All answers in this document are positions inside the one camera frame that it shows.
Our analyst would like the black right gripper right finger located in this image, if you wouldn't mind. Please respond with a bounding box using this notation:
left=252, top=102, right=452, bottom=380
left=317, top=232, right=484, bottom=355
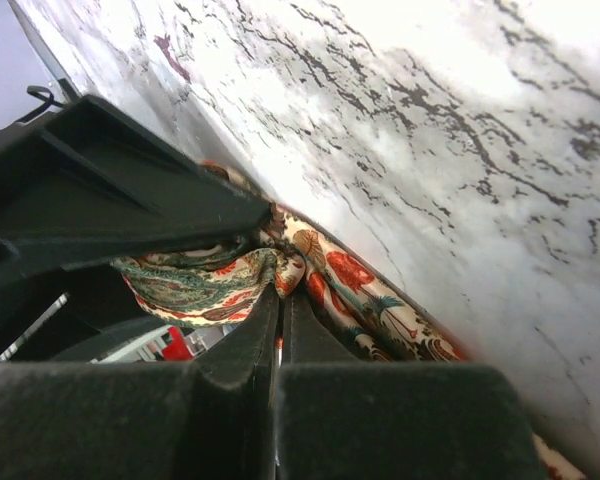
left=277, top=293, right=365, bottom=479

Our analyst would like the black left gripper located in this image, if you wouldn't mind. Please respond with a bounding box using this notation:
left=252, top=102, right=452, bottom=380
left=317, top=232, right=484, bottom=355
left=0, top=95, right=269, bottom=362

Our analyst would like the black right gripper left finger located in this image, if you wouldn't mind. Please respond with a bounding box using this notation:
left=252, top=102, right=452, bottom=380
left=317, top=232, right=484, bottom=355
left=184, top=286, right=280, bottom=479

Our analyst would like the paisley flamingo patterned tie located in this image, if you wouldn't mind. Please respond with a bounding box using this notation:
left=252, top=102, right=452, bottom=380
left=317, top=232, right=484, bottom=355
left=110, top=160, right=589, bottom=480

